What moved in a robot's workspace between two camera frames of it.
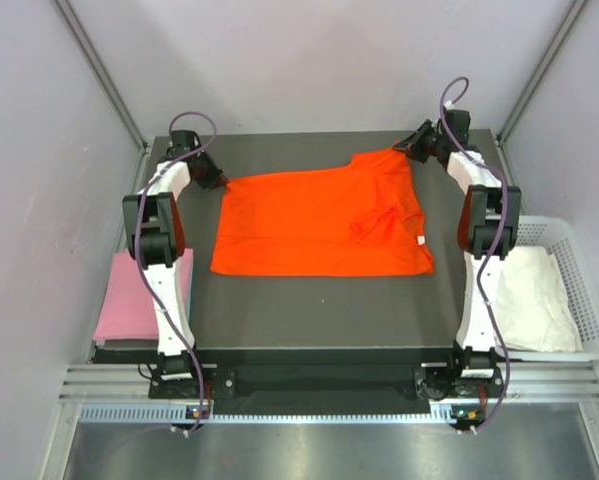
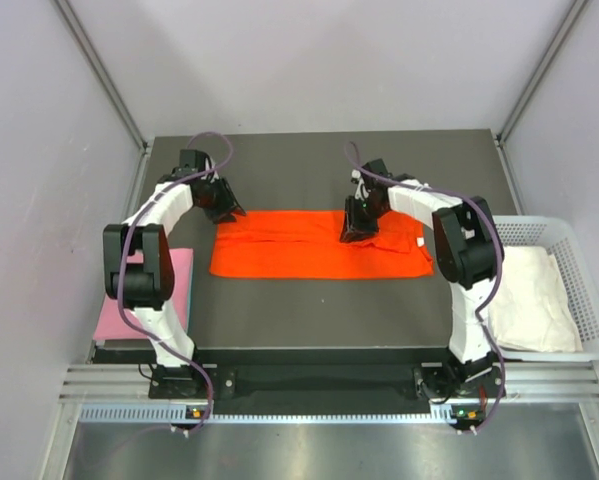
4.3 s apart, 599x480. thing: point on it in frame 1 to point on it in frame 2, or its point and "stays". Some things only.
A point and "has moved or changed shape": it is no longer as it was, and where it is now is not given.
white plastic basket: x=559 y=237 stays
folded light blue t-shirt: x=192 y=286 stays
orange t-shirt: x=359 y=221 has moved or changed shape
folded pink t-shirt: x=128 y=309 stays
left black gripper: x=215 y=178 to x=222 y=214
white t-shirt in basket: x=534 y=311 stays
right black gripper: x=411 y=145 to x=353 y=228
